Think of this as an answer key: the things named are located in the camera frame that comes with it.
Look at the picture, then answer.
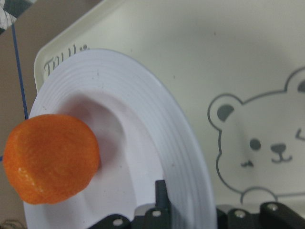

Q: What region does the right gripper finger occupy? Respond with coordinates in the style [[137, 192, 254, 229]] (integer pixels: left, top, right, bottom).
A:
[[155, 180, 171, 214]]

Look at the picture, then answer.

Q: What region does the white round plate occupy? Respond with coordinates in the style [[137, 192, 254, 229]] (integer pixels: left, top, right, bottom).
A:
[[24, 49, 217, 229]]

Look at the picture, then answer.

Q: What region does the orange fruit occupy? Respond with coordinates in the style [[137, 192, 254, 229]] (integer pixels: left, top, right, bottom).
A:
[[3, 114, 100, 205]]

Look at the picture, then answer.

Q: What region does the cream bear tray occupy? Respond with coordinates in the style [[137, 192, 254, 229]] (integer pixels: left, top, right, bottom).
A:
[[34, 0, 305, 208]]

